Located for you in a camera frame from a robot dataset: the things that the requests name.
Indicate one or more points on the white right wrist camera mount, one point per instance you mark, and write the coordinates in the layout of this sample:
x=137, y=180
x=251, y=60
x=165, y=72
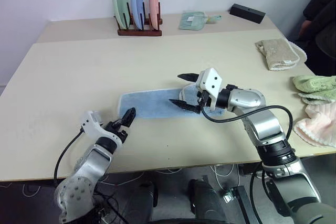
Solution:
x=211, y=82

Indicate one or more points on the brown wooden plate rack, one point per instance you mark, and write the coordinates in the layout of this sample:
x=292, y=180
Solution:
x=139, y=32

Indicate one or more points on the white scalloped towel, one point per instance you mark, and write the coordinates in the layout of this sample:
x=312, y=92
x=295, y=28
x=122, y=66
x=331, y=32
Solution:
x=301, y=52

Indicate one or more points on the pink ribbed towel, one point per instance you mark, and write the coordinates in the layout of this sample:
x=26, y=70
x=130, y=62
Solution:
x=315, y=127

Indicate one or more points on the person's bare hand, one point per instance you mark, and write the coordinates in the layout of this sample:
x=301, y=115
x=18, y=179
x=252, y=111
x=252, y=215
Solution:
x=305, y=28

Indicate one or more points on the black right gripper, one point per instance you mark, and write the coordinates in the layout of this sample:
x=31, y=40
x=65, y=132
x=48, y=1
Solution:
x=204, y=99

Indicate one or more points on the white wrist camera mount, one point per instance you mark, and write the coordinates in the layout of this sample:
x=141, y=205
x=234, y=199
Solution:
x=92, y=127
x=211, y=82

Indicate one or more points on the green plate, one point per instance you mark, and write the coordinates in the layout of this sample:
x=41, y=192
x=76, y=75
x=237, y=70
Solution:
x=120, y=2

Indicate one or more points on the light blue towel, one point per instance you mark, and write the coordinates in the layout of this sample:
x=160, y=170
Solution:
x=152, y=103

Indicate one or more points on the black floor stand bar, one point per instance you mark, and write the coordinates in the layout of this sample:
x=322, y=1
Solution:
x=242, y=203

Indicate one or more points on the dark rounded shape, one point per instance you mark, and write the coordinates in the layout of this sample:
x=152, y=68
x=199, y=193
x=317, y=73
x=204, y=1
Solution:
x=143, y=203
x=204, y=200

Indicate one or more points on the light green dustpan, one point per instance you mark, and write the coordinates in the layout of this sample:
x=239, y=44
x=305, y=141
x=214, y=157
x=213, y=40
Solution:
x=191, y=20

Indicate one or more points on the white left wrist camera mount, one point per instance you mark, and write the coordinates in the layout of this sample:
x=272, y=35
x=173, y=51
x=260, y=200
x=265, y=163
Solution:
x=92, y=127

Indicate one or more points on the light green towel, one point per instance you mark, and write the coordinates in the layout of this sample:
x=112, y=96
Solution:
x=315, y=83

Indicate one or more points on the person in dark clothes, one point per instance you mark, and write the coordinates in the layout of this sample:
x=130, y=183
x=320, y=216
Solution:
x=324, y=11

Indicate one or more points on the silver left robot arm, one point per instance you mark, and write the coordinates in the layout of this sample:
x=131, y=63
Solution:
x=89, y=163

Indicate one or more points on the long black box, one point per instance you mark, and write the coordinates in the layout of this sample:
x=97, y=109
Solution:
x=246, y=13

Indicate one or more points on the folded beige towel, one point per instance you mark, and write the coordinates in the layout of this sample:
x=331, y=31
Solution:
x=277, y=52

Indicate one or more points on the blue plate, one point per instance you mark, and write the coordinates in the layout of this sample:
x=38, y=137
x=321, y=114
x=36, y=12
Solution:
x=137, y=1

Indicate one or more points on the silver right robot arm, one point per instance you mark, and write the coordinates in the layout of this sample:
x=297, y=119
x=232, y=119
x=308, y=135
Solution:
x=265, y=127

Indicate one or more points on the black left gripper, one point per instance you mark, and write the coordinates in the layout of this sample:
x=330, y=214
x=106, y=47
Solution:
x=113, y=129

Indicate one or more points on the pink plate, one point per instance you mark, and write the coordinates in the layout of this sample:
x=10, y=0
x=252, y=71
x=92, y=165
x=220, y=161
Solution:
x=153, y=2

